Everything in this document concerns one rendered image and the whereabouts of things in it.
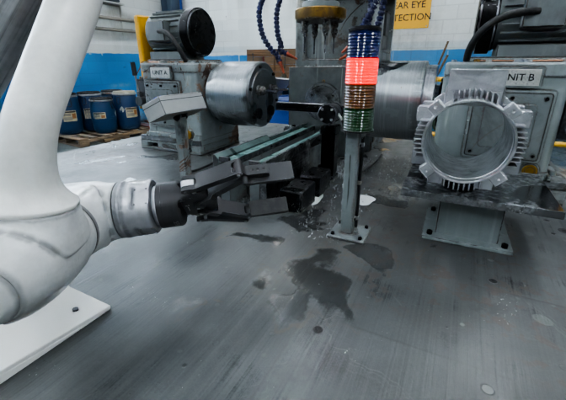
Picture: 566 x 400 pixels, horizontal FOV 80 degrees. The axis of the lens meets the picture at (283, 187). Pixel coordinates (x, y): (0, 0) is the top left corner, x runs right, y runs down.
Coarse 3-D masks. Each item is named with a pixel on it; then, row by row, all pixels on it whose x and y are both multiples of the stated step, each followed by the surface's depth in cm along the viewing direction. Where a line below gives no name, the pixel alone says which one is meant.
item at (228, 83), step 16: (224, 64) 132; (240, 64) 129; (256, 64) 127; (208, 80) 132; (224, 80) 127; (240, 80) 124; (256, 80) 127; (272, 80) 138; (208, 96) 132; (224, 96) 128; (240, 96) 125; (256, 96) 129; (272, 96) 140; (224, 112) 132; (240, 112) 128; (256, 112) 130; (272, 112) 141
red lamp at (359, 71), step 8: (352, 64) 62; (360, 64) 61; (368, 64) 61; (376, 64) 62; (352, 72) 62; (360, 72) 62; (368, 72) 62; (376, 72) 63; (352, 80) 63; (360, 80) 62; (368, 80) 62; (376, 80) 64
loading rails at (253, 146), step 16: (304, 128) 133; (240, 144) 100; (256, 144) 105; (272, 144) 108; (288, 144) 119; (304, 144) 103; (320, 144) 118; (224, 160) 87; (256, 160) 100; (272, 160) 85; (288, 160) 94; (304, 160) 105; (320, 160) 121; (240, 192) 95; (256, 192) 86; (272, 192) 88
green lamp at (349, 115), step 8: (344, 112) 66; (352, 112) 64; (360, 112) 64; (368, 112) 64; (344, 120) 66; (352, 120) 65; (360, 120) 64; (368, 120) 65; (344, 128) 67; (352, 128) 65; (360, 128) 65; (368, 128) 65
